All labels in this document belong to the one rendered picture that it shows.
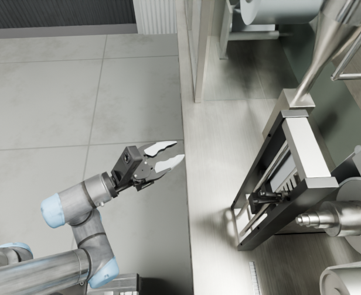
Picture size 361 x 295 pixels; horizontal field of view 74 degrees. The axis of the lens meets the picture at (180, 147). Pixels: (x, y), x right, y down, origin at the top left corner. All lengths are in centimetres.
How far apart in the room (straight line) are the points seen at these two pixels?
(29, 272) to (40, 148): 192
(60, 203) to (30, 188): 166
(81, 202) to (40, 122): 207
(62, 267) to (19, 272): 8
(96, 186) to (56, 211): 10
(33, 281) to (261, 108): 108
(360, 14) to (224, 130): 64
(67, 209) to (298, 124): 52
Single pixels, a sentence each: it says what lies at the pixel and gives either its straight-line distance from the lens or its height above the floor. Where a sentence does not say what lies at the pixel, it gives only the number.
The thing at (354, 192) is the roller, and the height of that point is 135.
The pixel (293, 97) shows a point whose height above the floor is 117.
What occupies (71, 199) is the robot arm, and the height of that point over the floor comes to 125.
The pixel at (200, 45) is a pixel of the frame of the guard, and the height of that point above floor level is 122.
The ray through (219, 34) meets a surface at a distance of 101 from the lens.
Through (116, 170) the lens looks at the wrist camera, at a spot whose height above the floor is 126.
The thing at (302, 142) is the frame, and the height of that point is 144.
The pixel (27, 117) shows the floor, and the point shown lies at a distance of 275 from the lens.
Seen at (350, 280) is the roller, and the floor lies 122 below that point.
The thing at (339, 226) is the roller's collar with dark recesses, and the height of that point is 136.
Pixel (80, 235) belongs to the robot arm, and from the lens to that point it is 70.
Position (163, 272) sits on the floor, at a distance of 180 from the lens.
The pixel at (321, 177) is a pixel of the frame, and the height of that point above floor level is 144.
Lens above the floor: 179
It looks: 57 degrees down
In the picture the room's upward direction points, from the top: straight up
